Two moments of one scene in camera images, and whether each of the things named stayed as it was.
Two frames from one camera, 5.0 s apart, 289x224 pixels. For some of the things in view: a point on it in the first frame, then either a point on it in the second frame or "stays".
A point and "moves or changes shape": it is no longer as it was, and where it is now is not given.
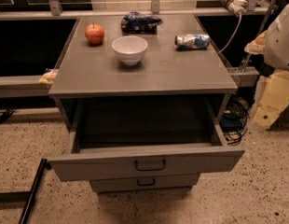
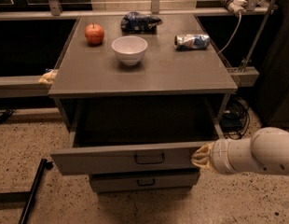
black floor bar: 43,166 stays
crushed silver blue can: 191,42 stays
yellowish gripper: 280,44 → 221,157
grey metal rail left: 20,86 stays
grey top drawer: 114,139 moves or changes shape
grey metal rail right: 245,77 stays
